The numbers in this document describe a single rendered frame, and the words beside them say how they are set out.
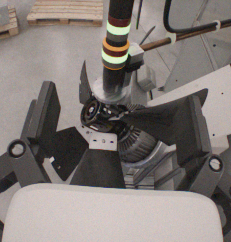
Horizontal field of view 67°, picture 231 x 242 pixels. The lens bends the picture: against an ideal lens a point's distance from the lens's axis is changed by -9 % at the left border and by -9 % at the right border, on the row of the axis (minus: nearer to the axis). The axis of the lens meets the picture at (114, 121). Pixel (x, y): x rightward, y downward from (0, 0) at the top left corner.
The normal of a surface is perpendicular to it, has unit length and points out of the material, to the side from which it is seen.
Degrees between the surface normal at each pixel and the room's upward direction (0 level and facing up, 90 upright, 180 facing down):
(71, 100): 0
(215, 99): 50
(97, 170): 7
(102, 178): 8
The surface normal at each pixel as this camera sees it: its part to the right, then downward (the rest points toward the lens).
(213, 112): -0.69, -0.39
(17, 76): 0.10, -0.49
